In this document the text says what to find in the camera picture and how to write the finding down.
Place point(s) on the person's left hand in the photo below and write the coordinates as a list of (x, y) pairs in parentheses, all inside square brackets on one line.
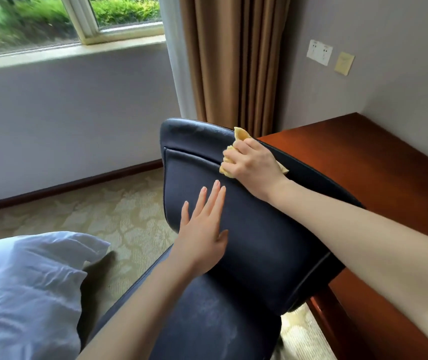
[(199, 243)]

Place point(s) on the person's right hand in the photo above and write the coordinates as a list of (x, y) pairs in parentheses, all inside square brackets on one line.
[(255, 168)]

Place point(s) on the yellow cleaning cloth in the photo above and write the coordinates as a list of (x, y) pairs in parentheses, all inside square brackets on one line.
[(240, 134)]

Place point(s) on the black leather chair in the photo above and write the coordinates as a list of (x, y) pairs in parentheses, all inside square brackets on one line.
[(266, 251)]

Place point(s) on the person's right forearm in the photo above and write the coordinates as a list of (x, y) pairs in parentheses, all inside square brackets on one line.
[(379, 251)]

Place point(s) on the person's left forearm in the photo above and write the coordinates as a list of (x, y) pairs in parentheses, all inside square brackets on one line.
[(139, 318)]

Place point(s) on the brown curtain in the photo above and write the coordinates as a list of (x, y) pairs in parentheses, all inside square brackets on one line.
[(229, 59)]

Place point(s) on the red-brown wooden table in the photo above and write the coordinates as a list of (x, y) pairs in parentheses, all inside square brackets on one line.
[(368, 164)]

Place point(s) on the large white socket plate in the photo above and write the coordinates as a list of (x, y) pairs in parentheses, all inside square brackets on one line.
[(319, 52)]

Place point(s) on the dark wooden baseboard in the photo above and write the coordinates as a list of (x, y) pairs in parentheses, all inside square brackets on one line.
[(67, 187)]

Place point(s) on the white bed sheet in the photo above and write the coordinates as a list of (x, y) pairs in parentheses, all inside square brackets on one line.
[(22, 296)]

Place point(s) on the yellow switch plate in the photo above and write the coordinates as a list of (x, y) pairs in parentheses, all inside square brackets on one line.
[(344, 63)]

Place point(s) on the window with cream frame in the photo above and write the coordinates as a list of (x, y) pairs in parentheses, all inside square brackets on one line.
[(67, 48)]

